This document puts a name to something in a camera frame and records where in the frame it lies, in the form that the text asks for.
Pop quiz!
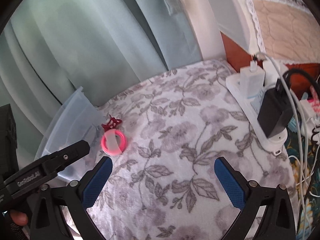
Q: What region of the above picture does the black power adapter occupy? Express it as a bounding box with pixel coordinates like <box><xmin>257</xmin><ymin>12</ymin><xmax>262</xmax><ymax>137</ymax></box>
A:
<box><xmin>258</xmin><ymin>79</ymin><xmax>293</xmax><ymax>138</ymax></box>

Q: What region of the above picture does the black cable bundle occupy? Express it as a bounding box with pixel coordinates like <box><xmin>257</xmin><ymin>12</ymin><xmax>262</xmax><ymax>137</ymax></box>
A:
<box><xmin>282</xmin><ymin>68</ymin><xmax>320</xmax><ymax>98</ymax></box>

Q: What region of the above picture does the green curtain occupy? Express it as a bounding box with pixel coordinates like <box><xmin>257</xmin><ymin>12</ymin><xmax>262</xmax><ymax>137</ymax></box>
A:
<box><xmin>1</xmin><ymin>0</ymin><xmax>201</xmax><ymax>163</ymax></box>

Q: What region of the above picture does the floral grey table cloth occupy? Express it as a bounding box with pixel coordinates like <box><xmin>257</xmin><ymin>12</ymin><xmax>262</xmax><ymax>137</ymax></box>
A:
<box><xmin>89</xmin><ymin>60</ymin><xmax>299</xmax><ymax>239</ymax></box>

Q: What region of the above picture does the white charging cable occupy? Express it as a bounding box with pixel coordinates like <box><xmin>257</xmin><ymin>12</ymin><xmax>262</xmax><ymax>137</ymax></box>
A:
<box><xmin>252</xmin><ymin>51</ymin><xmax>316</xmax><ymax>230</ymax></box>

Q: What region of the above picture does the white appliance with lace cover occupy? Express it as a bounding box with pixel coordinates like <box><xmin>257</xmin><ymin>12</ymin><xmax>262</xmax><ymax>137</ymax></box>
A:
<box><xmin>220</xmin><ymin>0</ymin><xmax>319</xmax><ymax>69</ymax></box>

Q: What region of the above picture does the person left hand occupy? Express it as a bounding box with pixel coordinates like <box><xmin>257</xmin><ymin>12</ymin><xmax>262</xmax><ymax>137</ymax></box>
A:
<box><xmin>10</xmin><ymin>210</ymin><xmax>28</xmax><ymax>226</ymax></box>

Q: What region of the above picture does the white power strip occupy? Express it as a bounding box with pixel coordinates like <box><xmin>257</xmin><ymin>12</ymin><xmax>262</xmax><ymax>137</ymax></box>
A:
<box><xmin>226</xmin><ymin>73</ymin><xmax>287</xmax><ymax>156</ymax></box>

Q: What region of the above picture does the clear plastic storage bin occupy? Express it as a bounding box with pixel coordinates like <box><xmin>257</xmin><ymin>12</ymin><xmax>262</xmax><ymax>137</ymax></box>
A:
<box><xmin>35</xmin><ymin>87</ymin><xmax>105</xmax><ymax>182</ymax></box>

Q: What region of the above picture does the white usb charger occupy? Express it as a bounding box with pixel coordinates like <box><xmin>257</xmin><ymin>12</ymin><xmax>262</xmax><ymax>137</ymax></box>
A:
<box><xmin>240</xmin><ymin>60</ymin><xmax>265</xmax><ymax>99</ymax></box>

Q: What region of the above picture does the dark red hair claw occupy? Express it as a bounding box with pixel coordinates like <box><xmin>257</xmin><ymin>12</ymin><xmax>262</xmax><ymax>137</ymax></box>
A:
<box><xmin>101</xmin><ymin>115</ymin><xmax>123</xmax><ymax>132</ymax></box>

